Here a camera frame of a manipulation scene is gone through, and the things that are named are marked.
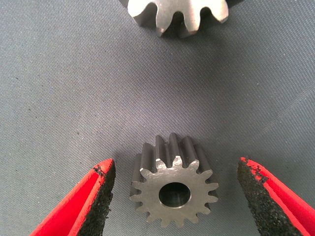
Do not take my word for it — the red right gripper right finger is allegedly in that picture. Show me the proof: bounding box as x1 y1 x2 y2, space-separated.
237 156 315 236

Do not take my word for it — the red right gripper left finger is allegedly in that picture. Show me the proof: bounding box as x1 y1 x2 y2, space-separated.
29 158 116 236

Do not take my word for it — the small steel gear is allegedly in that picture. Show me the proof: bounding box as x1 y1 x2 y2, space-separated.
129 132 220 229

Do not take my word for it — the large steel gear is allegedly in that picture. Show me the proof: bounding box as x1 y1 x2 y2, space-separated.
126 0 229 39

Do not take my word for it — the dark grey table cloth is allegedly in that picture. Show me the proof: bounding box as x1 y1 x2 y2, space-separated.
0 0 315 236

